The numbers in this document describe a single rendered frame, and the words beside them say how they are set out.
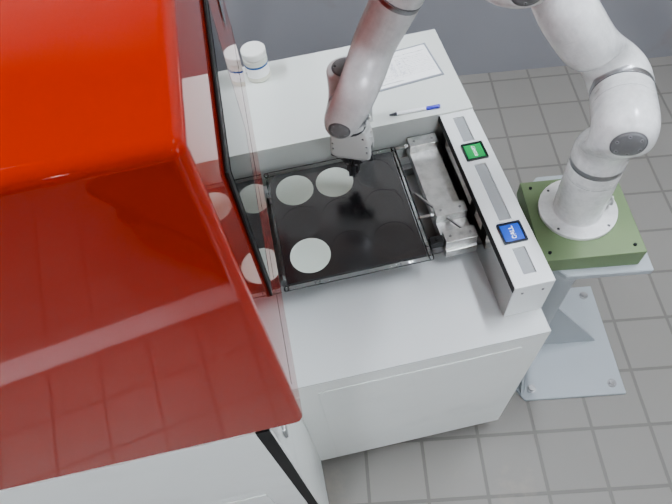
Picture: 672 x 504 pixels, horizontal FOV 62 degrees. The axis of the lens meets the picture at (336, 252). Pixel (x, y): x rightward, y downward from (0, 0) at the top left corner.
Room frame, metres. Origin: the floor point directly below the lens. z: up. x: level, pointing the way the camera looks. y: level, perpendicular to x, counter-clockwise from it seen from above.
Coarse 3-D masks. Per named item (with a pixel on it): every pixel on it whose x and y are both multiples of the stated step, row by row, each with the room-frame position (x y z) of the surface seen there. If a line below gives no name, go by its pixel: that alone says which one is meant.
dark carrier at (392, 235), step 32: (384, 160) 1.01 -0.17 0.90; (352, 192) 0.92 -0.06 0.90; (384, 192) 0.90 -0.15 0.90; (288, 224) 0.85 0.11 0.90; (320, 224) 0.83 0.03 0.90; (352, 224) 0.82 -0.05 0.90; (384, 224) 0.80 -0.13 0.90; (288, 256) 0.75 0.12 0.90; (352, 256) 0.72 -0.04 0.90; (384, 256) 0.71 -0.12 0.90; (416, 256) 0.70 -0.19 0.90
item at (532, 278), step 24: (456, 120) 1.07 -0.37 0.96; (456, 144) 0.98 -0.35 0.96; (480, 168) 0.89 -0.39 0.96; (480, 192) 0.82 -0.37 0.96; (504, 192) 0.81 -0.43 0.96; (504, 216) 0.74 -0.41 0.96; (528, 240) 0.66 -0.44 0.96; (504, 264) 0.61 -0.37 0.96; (528, 264) 0.60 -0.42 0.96; (528, 288) 0.55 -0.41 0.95
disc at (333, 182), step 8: (328, 168) 1.01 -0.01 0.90; (336, 168) 1.01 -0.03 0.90; (320, 176) 0.99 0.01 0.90; (328, 176) 0.98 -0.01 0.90; (336, 176) 0.98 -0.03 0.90; (344, 176) 0.98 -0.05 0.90; (320, 184) 0.96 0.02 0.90; (328, 184) 0.96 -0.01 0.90; (336, 184) 0.95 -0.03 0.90; (344, 184) 0.95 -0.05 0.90; (352, 184) 0.95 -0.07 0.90; (320, 192) 0.93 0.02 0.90; (328, 192) 0.93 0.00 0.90; (336, 192) 0.93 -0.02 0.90; (344, 192) 0.92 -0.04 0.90
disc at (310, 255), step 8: (304, 240) 0.79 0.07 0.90; (312, 240) 0.78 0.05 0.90; (320, 240) 0.78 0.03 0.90; (296, 248) 0.77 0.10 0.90; (304, 248) 0.76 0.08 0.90; (312, 248) 0.76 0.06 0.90; (320, 248) 0.76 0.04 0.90; (328, 248) 0.75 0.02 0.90; (296, 256) 0.74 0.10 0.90; (304, 256) 0.74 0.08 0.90; (312, 256) 0.74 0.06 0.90; (320, 256) 0.73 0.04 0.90; (328, 256) 0.73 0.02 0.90; (296, 264) 0.72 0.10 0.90; (304, 264) 0.72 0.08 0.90; (312, 264) 0.72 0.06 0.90; (320, 264) 0.71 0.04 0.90; (304, 272) 0.70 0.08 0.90; (312, 272) 0.69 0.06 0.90
